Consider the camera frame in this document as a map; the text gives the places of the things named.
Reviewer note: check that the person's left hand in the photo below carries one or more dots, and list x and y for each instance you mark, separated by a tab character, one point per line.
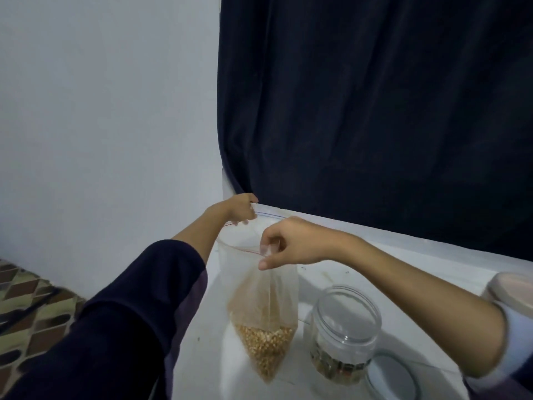
235	209

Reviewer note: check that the person's right hand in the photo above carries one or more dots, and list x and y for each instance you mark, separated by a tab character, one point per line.
298	242

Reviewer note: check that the zip bag of corn kernels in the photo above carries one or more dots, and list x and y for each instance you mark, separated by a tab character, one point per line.
262	312

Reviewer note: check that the transparent jar blue lid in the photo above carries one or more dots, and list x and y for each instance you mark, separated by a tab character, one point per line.
341	341

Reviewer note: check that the blue round lid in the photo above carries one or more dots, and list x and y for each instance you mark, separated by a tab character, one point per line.
393	377

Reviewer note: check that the pink round lid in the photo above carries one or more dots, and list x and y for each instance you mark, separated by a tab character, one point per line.
512	289

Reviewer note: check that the transparent jar pink lid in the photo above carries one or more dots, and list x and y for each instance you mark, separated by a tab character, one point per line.
512	291

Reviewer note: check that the person's right forearm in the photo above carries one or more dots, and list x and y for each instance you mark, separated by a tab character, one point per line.
425	304

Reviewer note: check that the dark navy curtain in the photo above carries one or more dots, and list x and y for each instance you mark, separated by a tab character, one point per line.
375	95

